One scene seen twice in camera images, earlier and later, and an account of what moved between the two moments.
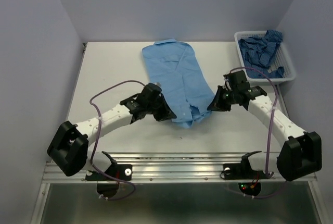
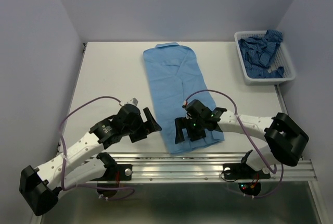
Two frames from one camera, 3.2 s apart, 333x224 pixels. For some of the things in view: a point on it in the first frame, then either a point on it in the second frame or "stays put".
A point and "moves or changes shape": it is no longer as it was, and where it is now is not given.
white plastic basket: [282, 59] stays put
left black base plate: [124, 172] stays put
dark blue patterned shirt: [258, 52] stays put
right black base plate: [243, 171] stays put
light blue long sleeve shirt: [175, 70] moves or changes shape
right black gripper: [217, 104] to [181, 123]
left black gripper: [166, 113] to [153, 125]
